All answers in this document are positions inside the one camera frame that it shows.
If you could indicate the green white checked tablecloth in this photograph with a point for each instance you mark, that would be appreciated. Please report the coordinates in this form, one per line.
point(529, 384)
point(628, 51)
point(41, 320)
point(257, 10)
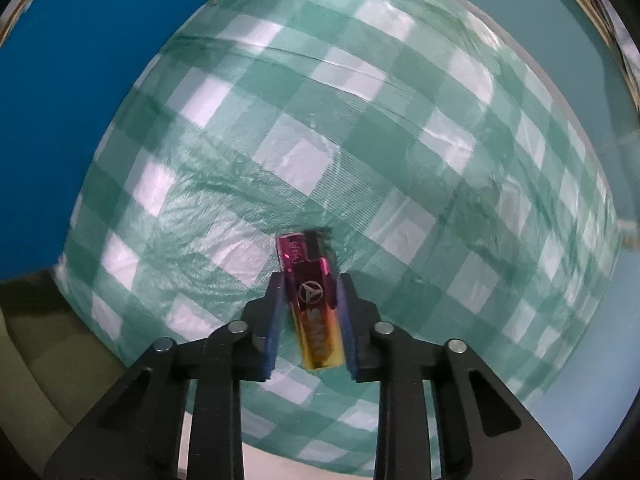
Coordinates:
point(375, 135)

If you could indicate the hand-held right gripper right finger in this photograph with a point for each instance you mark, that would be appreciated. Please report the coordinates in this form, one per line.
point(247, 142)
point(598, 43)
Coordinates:
point(348, 330)

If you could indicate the pink and gold lighter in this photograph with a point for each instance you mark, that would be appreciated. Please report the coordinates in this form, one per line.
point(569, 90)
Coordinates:
point(312, 310)

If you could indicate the olive green blanket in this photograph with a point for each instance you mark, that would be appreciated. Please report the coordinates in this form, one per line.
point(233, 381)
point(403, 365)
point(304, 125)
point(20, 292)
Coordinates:
point(35, 385)

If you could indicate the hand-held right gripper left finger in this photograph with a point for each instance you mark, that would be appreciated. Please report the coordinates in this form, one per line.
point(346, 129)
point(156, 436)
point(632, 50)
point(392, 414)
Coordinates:
point(276, 325)

